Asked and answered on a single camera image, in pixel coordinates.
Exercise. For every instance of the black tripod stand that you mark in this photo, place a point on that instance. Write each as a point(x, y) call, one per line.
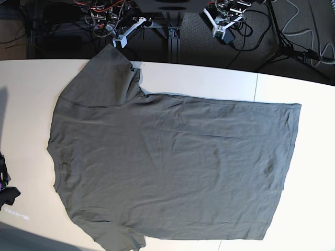
point(286, 47)

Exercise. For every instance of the black clothes pile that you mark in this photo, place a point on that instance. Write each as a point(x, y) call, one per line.
point(8, 194)

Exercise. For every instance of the aluminium frame post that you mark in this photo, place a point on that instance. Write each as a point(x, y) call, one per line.
point(174, 20)

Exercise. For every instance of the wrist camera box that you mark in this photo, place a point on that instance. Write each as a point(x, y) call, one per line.
point(219, 33)
point(120, 41)

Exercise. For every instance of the grey T-shirt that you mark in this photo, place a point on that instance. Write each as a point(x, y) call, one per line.
point(130, 165)

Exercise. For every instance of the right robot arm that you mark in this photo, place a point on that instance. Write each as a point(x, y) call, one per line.
point(111, 18)

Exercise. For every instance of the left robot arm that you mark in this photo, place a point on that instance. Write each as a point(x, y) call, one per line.
point(225, 13)

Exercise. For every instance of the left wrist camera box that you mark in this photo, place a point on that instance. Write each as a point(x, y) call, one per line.
point(219, 33)

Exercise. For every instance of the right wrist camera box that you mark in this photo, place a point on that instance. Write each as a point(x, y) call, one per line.
point(120, 41)

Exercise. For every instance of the black power adapter brick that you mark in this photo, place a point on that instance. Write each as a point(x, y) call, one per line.
point(228, 37)

